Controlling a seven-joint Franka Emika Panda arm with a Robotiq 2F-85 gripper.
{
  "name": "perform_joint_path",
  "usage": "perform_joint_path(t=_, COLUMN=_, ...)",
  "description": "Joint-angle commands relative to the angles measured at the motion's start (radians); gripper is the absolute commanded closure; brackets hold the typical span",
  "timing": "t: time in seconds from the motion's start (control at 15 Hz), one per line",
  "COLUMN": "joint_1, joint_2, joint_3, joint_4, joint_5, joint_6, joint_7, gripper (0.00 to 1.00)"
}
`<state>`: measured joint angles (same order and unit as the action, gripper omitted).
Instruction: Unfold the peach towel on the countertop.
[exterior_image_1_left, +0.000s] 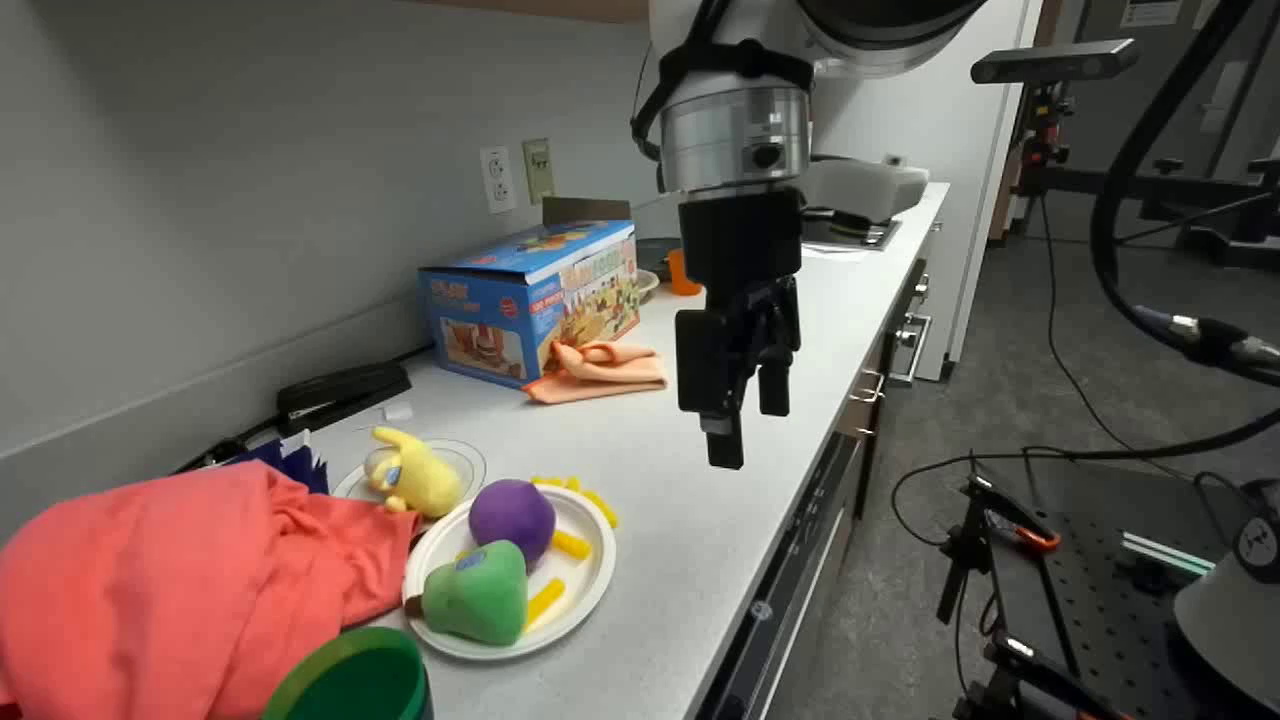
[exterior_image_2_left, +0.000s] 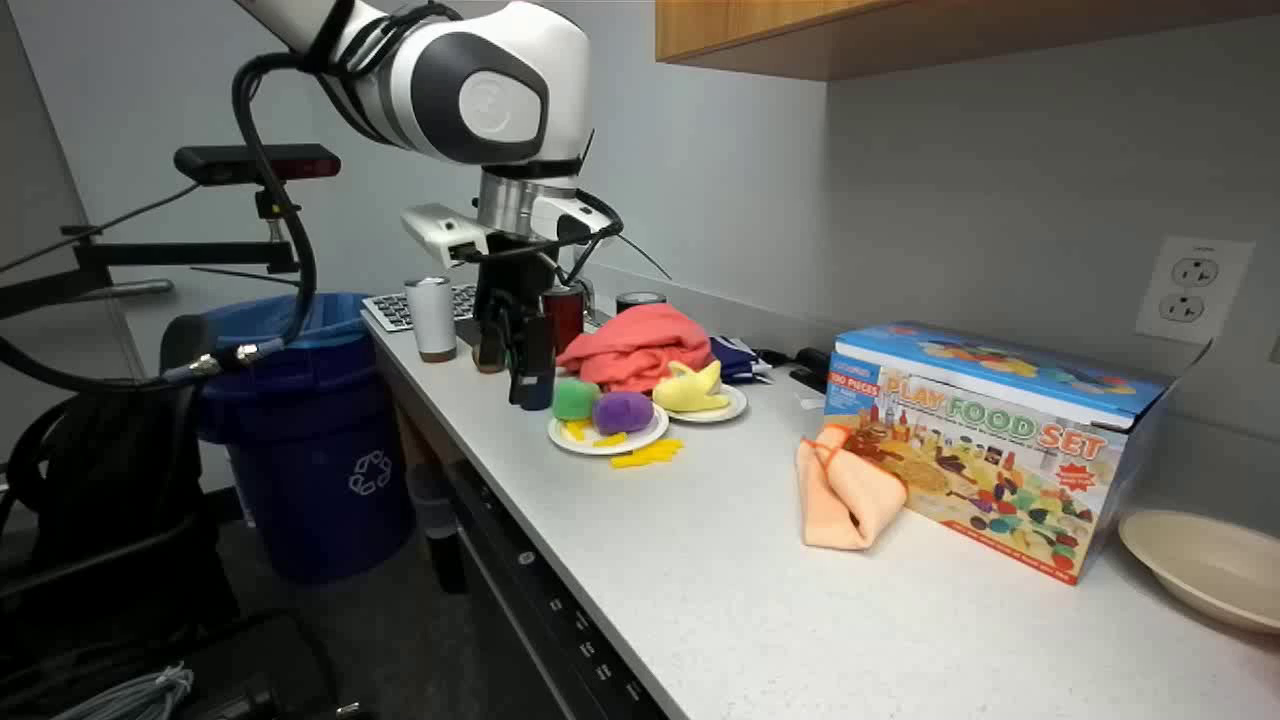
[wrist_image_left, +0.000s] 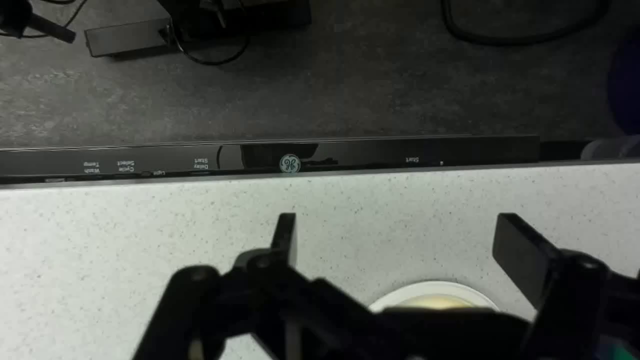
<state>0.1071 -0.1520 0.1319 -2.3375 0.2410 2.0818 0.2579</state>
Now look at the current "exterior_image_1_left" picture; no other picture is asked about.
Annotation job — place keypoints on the yellow toy fries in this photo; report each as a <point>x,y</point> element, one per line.
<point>577,561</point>

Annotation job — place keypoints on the white wall outlet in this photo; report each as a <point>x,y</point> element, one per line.
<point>499,176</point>

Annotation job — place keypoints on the yellow plush toy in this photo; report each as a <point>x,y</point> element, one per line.
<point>408,478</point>

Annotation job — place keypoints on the white round plate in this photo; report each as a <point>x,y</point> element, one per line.
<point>443,545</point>

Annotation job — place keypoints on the coral red cloth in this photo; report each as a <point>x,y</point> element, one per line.
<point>184,599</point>

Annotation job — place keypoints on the clear small plate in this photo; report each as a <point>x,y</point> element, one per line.
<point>470,467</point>

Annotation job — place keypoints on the purple plush ball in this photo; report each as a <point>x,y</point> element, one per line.
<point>513,508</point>

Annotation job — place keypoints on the peach towel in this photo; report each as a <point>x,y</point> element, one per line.
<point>596,371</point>

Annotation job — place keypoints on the dark blue cloth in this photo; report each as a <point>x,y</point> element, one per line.
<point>299,467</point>

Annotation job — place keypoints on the green plush pear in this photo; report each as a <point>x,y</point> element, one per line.
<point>478,599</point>

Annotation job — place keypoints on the black camera on stand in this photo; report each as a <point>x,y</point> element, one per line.
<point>1063,63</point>

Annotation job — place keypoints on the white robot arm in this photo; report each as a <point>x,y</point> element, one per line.
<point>730,132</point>

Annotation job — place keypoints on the green plastic cup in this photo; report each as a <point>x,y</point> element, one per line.
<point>369,674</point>

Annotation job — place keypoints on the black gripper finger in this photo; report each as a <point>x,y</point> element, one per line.
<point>720,428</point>
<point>774,384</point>

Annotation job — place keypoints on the beige wall switch plate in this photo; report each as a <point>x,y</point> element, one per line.
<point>538,171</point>

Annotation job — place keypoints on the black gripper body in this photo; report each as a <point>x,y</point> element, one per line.
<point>747,258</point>

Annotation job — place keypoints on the black stapler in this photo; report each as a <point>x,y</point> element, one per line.
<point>337,392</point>

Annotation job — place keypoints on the blue toy food box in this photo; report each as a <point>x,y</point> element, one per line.
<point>500,310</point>

